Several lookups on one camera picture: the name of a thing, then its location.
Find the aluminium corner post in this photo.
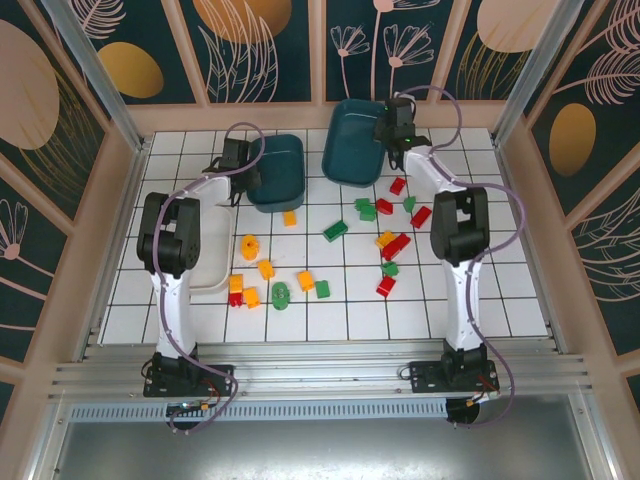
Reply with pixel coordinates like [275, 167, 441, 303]
[492, 0, 603, 146]
[42, 0, 151, 151]

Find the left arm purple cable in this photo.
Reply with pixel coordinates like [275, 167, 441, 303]
[152, 121, 266, 435]

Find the teal plastic container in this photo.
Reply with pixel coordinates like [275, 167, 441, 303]
[321, 98, 390, 189]
[248, 133, 307, 214]

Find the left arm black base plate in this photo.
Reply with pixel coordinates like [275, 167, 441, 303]
[143, 363, 235, 399]

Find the aluminium mounting rail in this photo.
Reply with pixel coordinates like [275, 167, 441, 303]
[49, 339, 594, 401]

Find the long green lego brick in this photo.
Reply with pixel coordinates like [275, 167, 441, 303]
[322, 219, 350, 244]

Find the grey metal sheet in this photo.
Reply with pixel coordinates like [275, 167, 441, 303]
[29, 394, 619, 480]

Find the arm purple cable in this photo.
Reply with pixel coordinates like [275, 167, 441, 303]
[397, 84, 526, 430]
[152, 121, 266, 435]

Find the yellow round lego piece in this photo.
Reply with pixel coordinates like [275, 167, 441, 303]
[240, 234, 262, 262]

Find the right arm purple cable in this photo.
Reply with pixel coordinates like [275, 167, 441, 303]
[397, 84, 526, 430]

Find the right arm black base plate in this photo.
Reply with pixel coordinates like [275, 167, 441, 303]
[408, 359, 500, 397]

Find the green round lego piece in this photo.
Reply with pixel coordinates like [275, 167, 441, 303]
[270, 281, 294, 312]

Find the grey slotted cable duct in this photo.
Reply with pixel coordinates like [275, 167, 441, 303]
[69, 403, 449, 423]

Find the white plastic container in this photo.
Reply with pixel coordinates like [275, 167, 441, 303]
[189, 177, 234, 294]

